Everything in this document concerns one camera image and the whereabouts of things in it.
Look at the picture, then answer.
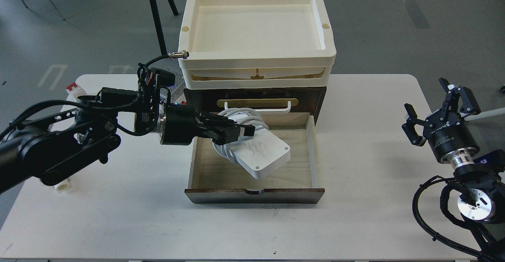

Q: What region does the white power strip with cable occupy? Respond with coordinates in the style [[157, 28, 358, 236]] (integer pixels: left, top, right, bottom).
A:
[[213, 107, 290, 179]]

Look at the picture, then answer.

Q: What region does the white drawer handle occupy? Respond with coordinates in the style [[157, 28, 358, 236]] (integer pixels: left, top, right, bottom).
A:
[[224, 101, 292, 114]]

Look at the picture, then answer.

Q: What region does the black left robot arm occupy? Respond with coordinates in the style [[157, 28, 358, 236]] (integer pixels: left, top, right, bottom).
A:
[[0, 51, 256, 192]]

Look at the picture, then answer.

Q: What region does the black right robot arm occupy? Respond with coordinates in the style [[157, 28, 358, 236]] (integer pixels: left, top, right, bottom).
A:
[[402, 77, 505, 262]]

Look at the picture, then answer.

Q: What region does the black stand leg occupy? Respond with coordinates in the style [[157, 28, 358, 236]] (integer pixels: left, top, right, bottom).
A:
[[149, 0, 179, 55]]

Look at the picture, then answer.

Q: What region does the cream plastic tray top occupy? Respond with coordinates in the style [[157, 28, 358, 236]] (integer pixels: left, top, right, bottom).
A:
[[179, 0, 336, 70]]

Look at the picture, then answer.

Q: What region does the open wooden drawer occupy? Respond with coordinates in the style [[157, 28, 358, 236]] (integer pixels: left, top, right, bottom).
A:
[[185, 112, 325, 204]]

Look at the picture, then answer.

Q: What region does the cream plastic tray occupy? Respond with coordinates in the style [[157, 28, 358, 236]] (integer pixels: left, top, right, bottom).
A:
[[183, 66, 332, 90], [179, 0, 336, 70]]

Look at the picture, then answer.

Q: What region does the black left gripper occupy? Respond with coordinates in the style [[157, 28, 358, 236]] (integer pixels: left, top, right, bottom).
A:
[[157, 103, 255, 146]]

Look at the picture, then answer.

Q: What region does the metal mesh power supply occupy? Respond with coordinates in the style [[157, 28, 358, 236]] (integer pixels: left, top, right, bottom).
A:
[[160, 67, 185, 103]]

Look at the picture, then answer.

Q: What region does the cream plastic tray lower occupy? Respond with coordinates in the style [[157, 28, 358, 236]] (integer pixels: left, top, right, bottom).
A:
[[183, 66, 332, 90]]

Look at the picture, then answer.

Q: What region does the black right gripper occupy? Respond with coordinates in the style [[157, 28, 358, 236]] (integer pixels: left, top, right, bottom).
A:
[[402, 77, 481, 164]]

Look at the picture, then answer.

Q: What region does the red white small box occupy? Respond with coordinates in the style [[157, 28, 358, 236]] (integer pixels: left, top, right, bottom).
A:
[[65, 82, 87, 104]]

